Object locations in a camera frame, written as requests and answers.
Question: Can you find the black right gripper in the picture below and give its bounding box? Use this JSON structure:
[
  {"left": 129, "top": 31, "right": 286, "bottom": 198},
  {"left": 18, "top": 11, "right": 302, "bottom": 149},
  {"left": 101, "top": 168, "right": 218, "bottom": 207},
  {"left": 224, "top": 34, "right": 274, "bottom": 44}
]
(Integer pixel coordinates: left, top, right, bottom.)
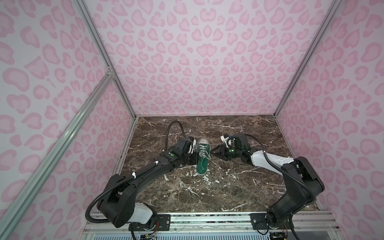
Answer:
[{"left": 209, "top": 144, "right": 243, "bottom": 161}]

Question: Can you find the white shoelace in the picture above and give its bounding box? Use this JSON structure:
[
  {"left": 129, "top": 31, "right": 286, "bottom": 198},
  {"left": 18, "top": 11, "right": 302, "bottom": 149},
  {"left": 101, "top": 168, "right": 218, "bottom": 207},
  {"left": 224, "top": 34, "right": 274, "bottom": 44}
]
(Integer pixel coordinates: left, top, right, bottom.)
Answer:
[{"left": 197, "top": 144, "right": 211, "bottom": 161}]

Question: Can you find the green canvas sneaker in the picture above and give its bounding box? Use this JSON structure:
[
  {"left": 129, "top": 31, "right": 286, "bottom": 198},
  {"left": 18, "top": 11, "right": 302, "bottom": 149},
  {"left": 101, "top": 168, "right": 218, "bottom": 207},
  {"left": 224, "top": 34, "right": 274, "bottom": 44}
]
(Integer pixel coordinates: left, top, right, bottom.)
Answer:
[{"left": 196, "top": 138, "right": 211, "bottom": 175}]

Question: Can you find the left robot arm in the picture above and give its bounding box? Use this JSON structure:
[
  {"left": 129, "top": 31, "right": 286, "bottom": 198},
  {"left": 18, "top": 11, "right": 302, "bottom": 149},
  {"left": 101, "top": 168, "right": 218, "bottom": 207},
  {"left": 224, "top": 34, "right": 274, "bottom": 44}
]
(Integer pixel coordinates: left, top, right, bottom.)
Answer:
[{"left": 86, "top": 145, "right": 194, "bottom": 230}]

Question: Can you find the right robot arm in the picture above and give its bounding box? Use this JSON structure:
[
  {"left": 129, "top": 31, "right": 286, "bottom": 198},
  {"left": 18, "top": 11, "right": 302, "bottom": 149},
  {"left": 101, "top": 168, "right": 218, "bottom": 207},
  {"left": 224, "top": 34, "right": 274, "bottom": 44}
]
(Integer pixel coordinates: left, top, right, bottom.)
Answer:
[{"left": 211, "top": 144, "right": 325, "bottom": 229}]

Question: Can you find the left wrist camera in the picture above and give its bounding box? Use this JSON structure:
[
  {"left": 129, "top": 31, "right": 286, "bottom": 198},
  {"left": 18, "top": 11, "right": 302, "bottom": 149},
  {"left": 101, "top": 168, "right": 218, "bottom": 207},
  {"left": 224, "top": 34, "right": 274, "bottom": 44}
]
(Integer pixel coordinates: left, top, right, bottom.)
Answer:
[{"left": 177, "top": 137, "right": 194, "bottom": 153}]

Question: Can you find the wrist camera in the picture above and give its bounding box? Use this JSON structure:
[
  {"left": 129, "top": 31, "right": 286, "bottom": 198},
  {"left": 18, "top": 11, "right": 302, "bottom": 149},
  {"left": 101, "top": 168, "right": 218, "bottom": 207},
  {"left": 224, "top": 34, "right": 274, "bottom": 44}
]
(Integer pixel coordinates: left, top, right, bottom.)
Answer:
[
  {"left": 220, "top": 133, "right": 249, "bottom": 148},
  {"left": 177, "top": 137, "right": 194, "bottom": 153}
]

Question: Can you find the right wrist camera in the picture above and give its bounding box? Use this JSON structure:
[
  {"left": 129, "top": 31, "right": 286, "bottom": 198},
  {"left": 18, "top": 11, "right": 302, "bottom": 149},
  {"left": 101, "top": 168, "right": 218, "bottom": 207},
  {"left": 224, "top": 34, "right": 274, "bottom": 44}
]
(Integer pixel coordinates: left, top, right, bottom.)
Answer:
[{"left": 220, "top": 133, "right": 249, "bottom": 148}]

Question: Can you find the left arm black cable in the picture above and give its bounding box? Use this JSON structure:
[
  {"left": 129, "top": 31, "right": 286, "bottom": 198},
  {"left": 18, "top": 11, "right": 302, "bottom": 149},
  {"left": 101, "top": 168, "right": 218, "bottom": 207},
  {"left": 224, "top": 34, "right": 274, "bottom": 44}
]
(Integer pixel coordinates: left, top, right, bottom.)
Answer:
[{"left": 84, "top": 120, "right": 187, "bottom": 223}]

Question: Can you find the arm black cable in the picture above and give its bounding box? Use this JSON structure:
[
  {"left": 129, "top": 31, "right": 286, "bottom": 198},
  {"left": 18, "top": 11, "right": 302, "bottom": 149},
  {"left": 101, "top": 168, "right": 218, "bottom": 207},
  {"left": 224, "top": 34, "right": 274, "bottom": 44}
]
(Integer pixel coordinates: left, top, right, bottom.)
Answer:
[
  {"left": 226, "top": 133, "right": 319, "bottom": 240},
  {"left": 84, "top": 120, "right": 187, "bottom": 223}
]

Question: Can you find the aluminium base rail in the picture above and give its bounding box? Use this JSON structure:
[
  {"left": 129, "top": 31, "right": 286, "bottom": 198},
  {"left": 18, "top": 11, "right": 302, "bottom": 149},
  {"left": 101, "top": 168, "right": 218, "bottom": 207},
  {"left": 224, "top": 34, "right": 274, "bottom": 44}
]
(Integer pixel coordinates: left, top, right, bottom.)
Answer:
[{"left": 80, "top": 210, "right": 343, "bottom": 240}]

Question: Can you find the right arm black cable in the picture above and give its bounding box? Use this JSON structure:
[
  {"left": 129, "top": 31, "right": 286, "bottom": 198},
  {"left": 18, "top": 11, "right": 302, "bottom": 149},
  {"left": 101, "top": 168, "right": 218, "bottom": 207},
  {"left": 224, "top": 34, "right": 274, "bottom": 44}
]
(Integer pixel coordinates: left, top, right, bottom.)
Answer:
[{"left": 226, "top": 133, "right": 319, "bottom": 240}]

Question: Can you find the aluminium diagonal frame bar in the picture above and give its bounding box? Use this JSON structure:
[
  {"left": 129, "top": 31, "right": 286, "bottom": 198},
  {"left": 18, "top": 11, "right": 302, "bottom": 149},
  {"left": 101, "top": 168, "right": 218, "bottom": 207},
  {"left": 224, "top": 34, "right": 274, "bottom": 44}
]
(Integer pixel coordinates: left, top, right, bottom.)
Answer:
[{"left": 1, "top": 72, "right": 114, "bottom": 240}]

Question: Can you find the aluminium corner post left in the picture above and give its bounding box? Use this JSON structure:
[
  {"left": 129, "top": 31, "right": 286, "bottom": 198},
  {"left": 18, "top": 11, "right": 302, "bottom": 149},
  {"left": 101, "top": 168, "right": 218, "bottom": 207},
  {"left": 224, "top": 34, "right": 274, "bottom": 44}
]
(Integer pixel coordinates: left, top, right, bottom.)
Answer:
[{"left": 73, "top": 0, "right": 137, "bottom": 120}]

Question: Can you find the aluminium corner post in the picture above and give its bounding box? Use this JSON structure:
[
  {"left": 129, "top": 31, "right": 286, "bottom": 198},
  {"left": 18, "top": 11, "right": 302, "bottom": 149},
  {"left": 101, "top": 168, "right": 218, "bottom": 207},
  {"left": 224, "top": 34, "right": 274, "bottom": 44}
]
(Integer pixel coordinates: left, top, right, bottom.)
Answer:
[
  {"left": 73, "top": 0, "right": 137, "bottom": 120},
  {"left": 274, "top": 0, "right": 345, "bottom": 120}
]

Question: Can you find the aluminium corner post right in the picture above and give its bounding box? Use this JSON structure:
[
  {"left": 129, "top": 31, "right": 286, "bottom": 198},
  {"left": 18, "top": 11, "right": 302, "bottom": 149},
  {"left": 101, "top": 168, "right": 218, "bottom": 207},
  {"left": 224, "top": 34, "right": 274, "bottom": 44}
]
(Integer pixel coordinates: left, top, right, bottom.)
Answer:
[{"left": 274, "top": 0, "right": 345, "bottom": 120}]

